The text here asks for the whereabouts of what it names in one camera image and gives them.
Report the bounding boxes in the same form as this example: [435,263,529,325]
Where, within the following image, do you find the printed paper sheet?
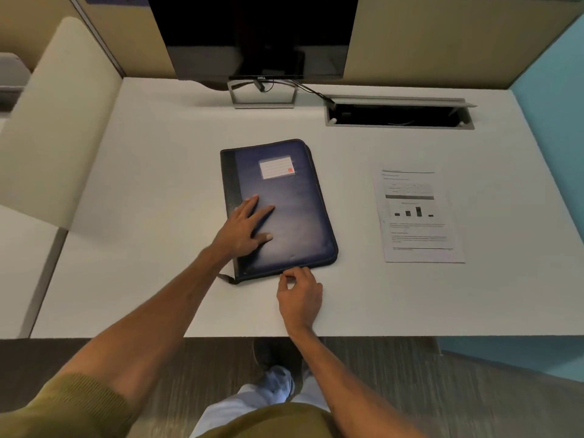
[373,169,466,264]

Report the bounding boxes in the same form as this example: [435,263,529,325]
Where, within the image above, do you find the person's right forearm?
[287,327,427,438]

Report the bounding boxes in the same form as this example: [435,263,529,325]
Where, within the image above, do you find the person's left forearm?
[58,244,236,413]

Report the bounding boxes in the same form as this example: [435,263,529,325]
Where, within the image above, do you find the silver monitor stand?
[227,79,298,110]

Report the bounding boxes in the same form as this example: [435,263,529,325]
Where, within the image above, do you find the black monitor cable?
[255,79,337,106]

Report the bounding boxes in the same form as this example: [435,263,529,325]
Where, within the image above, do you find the grey chair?
[0,52,32,113]

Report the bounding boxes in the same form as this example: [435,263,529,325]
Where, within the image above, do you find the grey desk cable hatch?
[324,95,478,130]

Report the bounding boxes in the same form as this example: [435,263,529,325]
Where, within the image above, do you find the dark blue zip folder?
[217,139,339,285]

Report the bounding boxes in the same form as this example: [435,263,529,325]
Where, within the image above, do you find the light blue trousers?
[189,365,332,438]

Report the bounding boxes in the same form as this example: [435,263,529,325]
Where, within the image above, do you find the person's left hand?
[213,194,276,261]

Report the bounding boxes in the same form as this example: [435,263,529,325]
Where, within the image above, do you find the beige desk divider panel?
[0,16,124,231]

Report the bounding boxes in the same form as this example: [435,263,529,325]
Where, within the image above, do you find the black shoe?
[253,338,287,371]

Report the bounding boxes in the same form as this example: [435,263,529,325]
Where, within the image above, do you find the person's right hand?
[276,266,324,336]

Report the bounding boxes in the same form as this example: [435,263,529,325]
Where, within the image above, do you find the grey divider support post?
[17,227,70,339]

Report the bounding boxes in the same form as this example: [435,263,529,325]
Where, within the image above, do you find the olive green sweater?
[0,373,348,438]

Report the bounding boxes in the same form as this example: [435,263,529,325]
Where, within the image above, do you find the black computer monitor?
[146,0,360,82]

